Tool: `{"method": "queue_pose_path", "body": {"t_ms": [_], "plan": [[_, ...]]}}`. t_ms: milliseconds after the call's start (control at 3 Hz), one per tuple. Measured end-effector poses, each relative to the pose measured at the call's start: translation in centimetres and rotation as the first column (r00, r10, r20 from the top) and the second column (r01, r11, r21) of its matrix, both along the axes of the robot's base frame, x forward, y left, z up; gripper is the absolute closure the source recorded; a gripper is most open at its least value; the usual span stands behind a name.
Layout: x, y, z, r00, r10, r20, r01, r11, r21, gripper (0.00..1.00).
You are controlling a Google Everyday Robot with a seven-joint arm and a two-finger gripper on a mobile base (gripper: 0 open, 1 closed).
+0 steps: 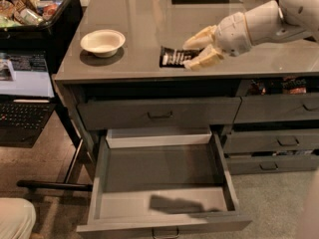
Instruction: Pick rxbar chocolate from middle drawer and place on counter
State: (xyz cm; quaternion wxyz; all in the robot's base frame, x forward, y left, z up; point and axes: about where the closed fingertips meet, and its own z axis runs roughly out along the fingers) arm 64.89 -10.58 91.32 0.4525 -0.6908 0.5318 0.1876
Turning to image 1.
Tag black rxbar chocolate wrapper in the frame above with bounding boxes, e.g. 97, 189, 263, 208
159, 47, 200, 68

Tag grey middle right drawer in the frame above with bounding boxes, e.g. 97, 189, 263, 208
223, 129, 319, 153

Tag snack bags in drawer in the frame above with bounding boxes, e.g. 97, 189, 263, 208
247, 77, 307, 96

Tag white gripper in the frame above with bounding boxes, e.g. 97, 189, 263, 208
182, 12, 252, 71

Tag grey bottom right drawer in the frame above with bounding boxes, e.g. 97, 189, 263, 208
226, 154, 319, 175

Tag open grey middle drawer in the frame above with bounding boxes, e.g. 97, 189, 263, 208
77, 133, 251, 239

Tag black cart frame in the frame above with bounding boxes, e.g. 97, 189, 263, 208
16, 97, 93, 192

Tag grey top right drawer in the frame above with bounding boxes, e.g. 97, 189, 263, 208
234, 93, 319, 123

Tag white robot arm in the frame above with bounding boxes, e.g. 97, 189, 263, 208
182, 0, 319, 70

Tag black bin of snacks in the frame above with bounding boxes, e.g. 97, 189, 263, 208
0, 0, 84, 72

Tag white paper bowl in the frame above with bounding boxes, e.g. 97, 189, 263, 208
80, 29, 126, 58

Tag black laptop computer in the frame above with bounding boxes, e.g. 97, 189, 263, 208
0, 52, 55, 148

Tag grey top left drawer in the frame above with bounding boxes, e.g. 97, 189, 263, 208
78, 98, 241, 130

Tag person's beige trouser knee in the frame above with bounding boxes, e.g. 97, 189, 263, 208
0, 198, 36, 239

